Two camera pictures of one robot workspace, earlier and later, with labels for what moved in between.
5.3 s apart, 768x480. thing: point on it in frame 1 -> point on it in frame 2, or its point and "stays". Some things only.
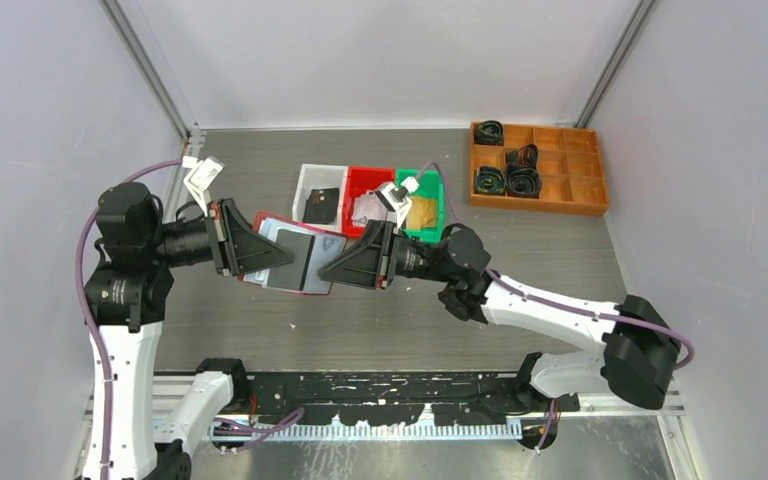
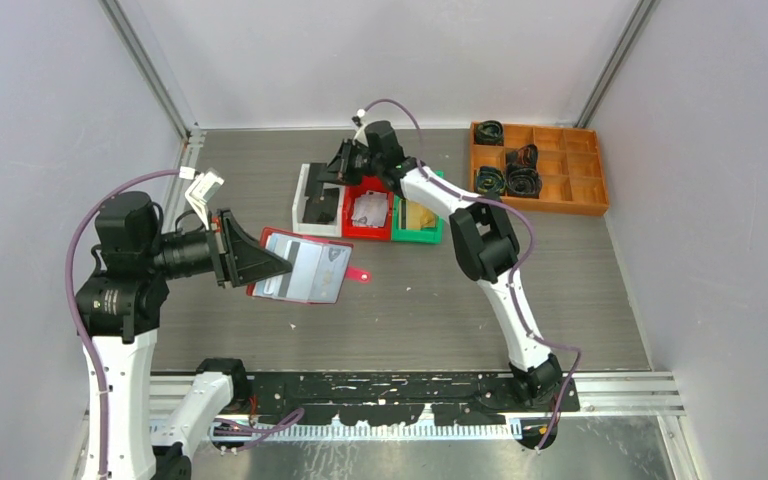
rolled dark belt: (489, 132) stays
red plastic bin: (362, 179) stays
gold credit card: (422, 213) stays
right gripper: (372, 263) -> (340, 164)
